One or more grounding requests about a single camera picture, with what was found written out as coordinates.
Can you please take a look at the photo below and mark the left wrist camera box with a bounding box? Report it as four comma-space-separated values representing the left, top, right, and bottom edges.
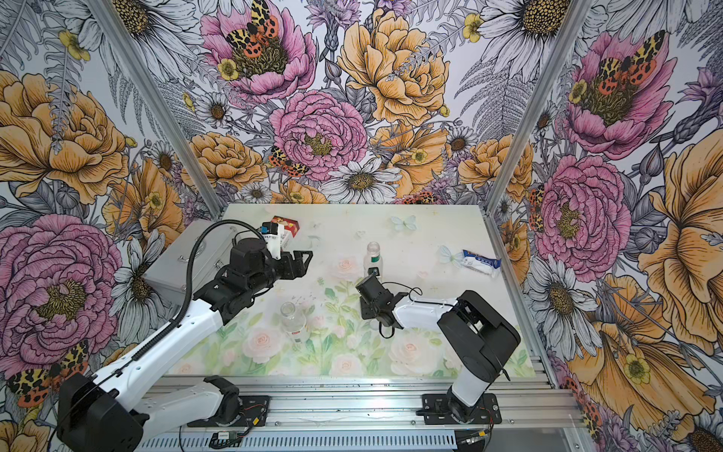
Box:
261, 221, 293, 259

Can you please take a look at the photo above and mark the left aluminium corner post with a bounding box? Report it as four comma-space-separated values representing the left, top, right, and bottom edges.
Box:
88, 1, 224, 220

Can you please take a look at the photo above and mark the clear bottle green label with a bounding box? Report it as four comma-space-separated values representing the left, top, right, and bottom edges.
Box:
363, 241, 383, 279

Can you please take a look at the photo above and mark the blue white bandage packet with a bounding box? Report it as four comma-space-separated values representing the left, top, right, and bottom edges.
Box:
461, 250, 502, 277

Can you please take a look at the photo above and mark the aluminium corner post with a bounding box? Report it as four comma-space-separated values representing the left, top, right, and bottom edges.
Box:
88, 1, 224, 220
485, 0, 592, 218

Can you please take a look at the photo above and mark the red cigarette box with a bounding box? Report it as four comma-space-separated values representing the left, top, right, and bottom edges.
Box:
272, 216, 299, 237

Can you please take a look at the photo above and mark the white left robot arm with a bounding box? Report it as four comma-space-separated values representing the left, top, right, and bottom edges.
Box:
56, 238, 314, 451

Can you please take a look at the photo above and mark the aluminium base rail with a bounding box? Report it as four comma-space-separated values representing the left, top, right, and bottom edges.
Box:
101, 375, 589, 452

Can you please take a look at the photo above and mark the right aluminium corner post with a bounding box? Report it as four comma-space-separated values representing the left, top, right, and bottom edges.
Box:
485, 0, 592, 218

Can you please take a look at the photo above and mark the small green circuit board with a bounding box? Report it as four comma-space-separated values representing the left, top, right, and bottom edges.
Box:
208, 431, 244, 450

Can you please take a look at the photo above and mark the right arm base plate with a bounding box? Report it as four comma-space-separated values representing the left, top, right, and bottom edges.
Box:
415, 392, 503, 426

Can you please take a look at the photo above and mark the silver metal case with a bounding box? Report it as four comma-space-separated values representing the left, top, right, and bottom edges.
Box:
144, 220, 239, 308

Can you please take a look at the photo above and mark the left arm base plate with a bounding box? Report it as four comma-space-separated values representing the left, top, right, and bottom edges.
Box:
188, 395, 270, 429

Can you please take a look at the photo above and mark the clear bottle white label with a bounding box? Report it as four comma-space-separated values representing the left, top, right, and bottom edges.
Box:
281, 301, 309, 345

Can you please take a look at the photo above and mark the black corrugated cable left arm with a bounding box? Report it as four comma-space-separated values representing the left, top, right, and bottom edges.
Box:
129, 218, 267, 363

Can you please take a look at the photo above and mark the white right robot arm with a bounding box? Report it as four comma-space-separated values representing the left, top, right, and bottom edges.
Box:
356, 274, 521, 427

